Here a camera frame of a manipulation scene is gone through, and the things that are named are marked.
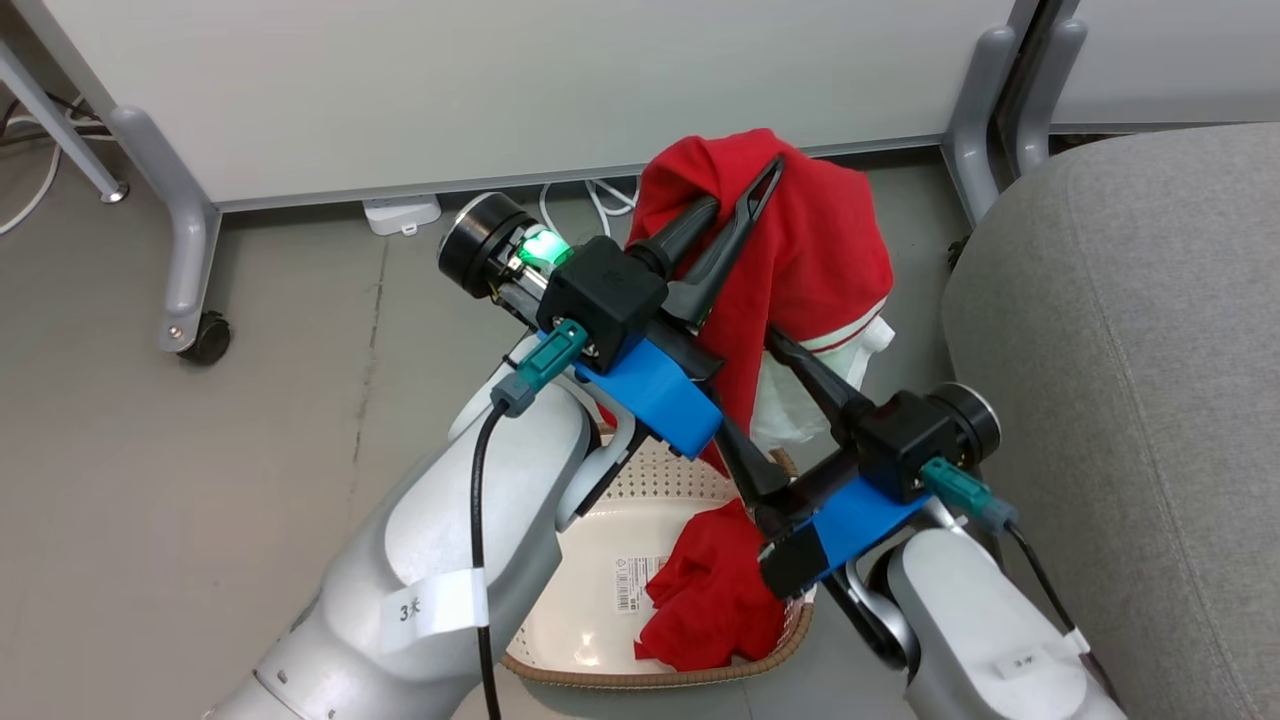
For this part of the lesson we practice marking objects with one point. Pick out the white barcode sticker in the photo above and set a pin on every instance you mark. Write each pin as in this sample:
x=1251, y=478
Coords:
x=635, y=585

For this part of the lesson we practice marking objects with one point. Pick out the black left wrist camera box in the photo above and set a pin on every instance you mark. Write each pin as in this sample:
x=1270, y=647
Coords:
x=605, y=295

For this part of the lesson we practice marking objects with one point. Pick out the grey partition foot with caster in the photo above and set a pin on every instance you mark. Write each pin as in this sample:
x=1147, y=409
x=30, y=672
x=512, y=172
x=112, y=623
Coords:
x=185, y=250

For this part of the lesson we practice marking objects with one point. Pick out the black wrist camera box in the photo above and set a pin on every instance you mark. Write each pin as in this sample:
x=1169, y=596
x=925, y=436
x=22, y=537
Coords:
x=605, y=295
x=905, y=445

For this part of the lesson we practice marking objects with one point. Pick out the grey fabric sofa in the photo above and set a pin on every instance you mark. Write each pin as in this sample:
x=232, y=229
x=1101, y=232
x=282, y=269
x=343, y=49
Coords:
x=1150, y=400

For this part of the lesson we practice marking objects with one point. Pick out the white tape label right arm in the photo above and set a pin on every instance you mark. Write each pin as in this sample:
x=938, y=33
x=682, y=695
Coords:
x=1025, y=660

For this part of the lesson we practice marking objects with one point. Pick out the white tape label left arm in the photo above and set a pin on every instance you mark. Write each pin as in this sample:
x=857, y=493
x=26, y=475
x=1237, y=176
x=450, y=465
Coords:
x=430, y=605

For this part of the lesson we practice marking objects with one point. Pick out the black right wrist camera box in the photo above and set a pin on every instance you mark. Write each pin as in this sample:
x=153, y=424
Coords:
x=905, y=445

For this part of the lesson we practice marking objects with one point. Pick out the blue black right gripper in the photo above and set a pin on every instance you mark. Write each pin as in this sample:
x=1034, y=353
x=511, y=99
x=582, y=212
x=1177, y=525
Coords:
x=860, y=530

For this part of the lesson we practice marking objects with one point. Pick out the black caster wheel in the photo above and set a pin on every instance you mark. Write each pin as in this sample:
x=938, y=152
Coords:
x=210, y=340

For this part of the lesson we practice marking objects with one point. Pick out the white power adapter box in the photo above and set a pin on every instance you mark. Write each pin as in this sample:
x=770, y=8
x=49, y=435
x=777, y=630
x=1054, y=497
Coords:
x=400, y=213

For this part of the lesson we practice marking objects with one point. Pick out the narrow white partition panel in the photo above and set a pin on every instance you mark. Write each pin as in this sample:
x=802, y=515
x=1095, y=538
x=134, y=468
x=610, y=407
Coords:
x=1170, y=60

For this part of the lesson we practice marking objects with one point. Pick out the grey slanted table leg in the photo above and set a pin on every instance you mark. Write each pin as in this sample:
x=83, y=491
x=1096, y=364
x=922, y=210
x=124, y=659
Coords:
x=60, y=120

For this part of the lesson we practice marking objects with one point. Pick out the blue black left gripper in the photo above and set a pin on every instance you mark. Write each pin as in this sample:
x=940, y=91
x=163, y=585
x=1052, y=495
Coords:
x=655, y=395

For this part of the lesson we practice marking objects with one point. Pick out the red garment with white trim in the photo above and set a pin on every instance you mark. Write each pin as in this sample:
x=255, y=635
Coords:
x=820, y=250

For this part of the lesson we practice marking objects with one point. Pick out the cream perforated laundry basket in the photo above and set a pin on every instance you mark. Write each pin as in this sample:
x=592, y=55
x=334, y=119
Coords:
x=590, y=600

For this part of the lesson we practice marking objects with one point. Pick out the wide white partition panel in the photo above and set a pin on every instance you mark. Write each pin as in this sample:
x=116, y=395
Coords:
x=500, y=80

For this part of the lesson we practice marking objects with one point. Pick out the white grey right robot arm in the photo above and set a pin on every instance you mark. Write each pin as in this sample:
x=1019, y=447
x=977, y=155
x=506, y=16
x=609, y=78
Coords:
x=980, y=620

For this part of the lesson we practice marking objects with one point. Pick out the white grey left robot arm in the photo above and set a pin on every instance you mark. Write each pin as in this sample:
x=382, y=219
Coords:
x=440, y=520

